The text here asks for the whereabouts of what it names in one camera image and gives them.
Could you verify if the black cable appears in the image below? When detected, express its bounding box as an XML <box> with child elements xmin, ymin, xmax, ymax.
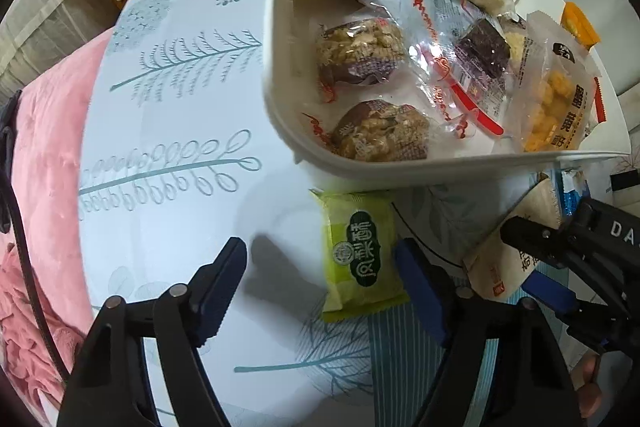
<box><xmin>0</xmin><ymin>88</ymin><xmax>72</xmax><ymax>383</ymax></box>

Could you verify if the pink blanket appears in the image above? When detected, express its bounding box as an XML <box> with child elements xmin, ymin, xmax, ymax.
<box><xmin>0</xmin><ymin>31</ymin><xmax>112</xmax><ymax>410</ymax></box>

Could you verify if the green snack packet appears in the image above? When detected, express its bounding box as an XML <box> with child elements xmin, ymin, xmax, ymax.
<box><xmin>309</xmin><ymin>188</ymin><xmax>409</xmax><ymax>324</ymax></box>

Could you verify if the person's right hand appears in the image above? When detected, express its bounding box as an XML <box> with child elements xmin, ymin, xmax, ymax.
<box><xmin>574</xmin><ymin>351</ymin><xmax>606</xmax><ymax>424</ymax></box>

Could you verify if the dark purple snack packet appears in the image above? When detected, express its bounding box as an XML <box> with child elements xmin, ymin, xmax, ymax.
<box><xmin>404</xmin><ymin>0</ymin><xmax>517</xmax><ymax>140</ymax></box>

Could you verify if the yellow puff snack packet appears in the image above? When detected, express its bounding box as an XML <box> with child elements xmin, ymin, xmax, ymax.
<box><xmin>519</xmin><ymin>11</ymin><xmax>607</xmax><ymax>154</ymax></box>

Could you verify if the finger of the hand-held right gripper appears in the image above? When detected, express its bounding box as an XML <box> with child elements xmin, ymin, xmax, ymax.
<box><xmin>521</xmin><ymin>271</ymin><xmax>622</xmax><ymax>349</ymax></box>
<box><xmin>499</xmin><ymin>216</ymin><xmax>577</xmax><ymax>269</ymax></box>

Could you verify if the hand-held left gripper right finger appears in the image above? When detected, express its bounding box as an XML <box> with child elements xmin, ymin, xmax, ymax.
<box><xmin>394</xmin><ymin>237</ymin><xmax>583</xmax><ymax>427</ymax></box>

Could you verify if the white leaf print tablecloth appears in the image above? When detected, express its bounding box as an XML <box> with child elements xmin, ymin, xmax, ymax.
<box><xmin>77</xmin><ymin>0</ymin><xmax>640</xmax><ymax>427</ymax></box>

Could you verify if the orange snack packet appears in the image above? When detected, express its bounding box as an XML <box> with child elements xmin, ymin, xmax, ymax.
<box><xmin>559</xmin><ymin>1</ymin><xmax>602</xmax><ymax>54</ymax></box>

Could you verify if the nut date snack packet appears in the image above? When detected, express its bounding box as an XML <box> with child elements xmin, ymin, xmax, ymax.
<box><xmin>314</xmin><ymin>18</ymin><xmax>407</xmax><ymax>88</ymax></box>
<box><xmin>331</xmin><ymin>101</ymin><xmax>432</xmax><ymax>164</ymax></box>

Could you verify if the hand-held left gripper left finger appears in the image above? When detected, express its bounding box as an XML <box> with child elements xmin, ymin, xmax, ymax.
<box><xmin>57</xmin><ymin>236</ymin><xmax>249</xmax><ymax>427</ymax></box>

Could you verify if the white plastic storage bin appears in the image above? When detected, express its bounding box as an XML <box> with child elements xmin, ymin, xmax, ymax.
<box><xmin>261</xmin><ymin>0</ymin><xmax>632</xmax><ymax>188</ymax></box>

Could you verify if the blue white snack packet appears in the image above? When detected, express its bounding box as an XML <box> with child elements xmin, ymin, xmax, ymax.
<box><xmin>561</xmin><ymin>171</ymin><xmax>592</xmax><ymax>219</ymax></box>

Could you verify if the kraft brown snack packet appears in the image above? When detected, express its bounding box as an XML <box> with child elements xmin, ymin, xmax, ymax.
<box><xmin>461</xmin><ymin>179</ymin><xmax>565</xmax><ymax>301</ymax></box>

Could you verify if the white lace cover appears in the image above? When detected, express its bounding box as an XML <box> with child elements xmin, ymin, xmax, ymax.
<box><xmin>0</xmin><ymin>0</ymin><xmax>137</xmax><ymax>84</ymax></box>

